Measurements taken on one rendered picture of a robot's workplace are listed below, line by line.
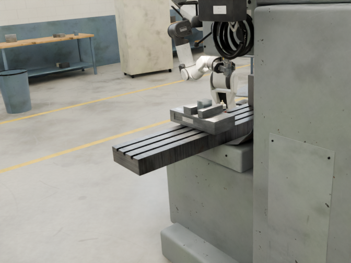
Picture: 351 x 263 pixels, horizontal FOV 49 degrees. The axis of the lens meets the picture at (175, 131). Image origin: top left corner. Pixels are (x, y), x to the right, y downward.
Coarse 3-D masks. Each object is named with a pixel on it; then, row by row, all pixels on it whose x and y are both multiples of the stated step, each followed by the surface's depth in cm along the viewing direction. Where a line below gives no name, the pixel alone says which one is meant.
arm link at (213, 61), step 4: (216, 56) 217; (212, 60) 216; (216, 60) 215; (208, 64) 218; (212, 64) 215; (216, 64) 207; (220, 64) 208; (232, 64) 210; (212, 68) 216; (216, 68) 209; (216, 72) 209; (220, 72) 210
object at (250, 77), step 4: (248, 76) 231; (252, 76) 228; (248, 80) 232; (252, 80) 229; (248, 84) 232; (252, 84) 229; (248, 88) 233; (252, 88) 230; (248, 92) 234; (252, 92) 231; (248, 96) 235; (252, 96) 232; (248, 100) 236; (252, 100) 233; (248, 104) 237; (252, 104) 234
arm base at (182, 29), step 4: (184, 20) 241; (188, 20) 241; (176, 24) 240; (180, 24) 240; (184, 24) 241; (188, 24) 242; (168, 28) 251; (176, 28) 240; (180, 28) 241; (184, 28) 241; (188, 28) 242; (168, 32) 252; (176, 32) 240; (180, 32) 241; (184, 32) 242; (188, 32) 243; (192, 32) 244; (180, 36) 241; (184, 36) 242
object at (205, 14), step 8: (200, 0) 157; (208, 0) 153; (216, 0) 150; (224, 0) 147; (232, 0) 144; (240, 0) 146; (200, 8) 158; (208, 8) 155; (216, 8) 151; (224, 8) 148; (232, 8) 145; (240, 8) 147; (200, 16) 159; (208, 16) 156; (216, 16) 152; (224, 16) 149; (232, 16) 146; (240, 16) 148
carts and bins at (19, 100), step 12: (252, 60) 565; (0, 72) 615; (12, 72) 628; (24, 72) 600; (252, 72) 571; (0, 84) 596; (12, 84) 592; (24, 84) 604; (12, 96) 599; (24, 96) 608; (240, 96) 509; (12, 108) 607; (24, 108) 613
